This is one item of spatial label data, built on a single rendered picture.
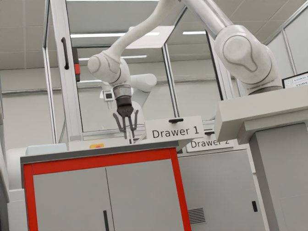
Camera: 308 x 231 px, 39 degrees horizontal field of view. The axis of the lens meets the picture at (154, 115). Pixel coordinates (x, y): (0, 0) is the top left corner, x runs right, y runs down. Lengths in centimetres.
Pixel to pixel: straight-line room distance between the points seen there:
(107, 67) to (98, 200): 65
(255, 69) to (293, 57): 240
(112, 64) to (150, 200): 67
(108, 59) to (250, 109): 71
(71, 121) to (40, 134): 331
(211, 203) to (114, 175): 88
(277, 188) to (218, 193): 79
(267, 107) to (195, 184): 88
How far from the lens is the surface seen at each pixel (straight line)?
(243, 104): 169
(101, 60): 201
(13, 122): 570
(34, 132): 566
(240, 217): 251
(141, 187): 172
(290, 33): 413
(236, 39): 167
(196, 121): 214
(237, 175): 254
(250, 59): 166
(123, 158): 173
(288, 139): 177
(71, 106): 238
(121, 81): 214
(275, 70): 187
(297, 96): 173
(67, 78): 244
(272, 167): 174
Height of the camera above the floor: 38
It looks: 16 degrees up
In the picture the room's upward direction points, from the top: 10 degrees counter-clockwise
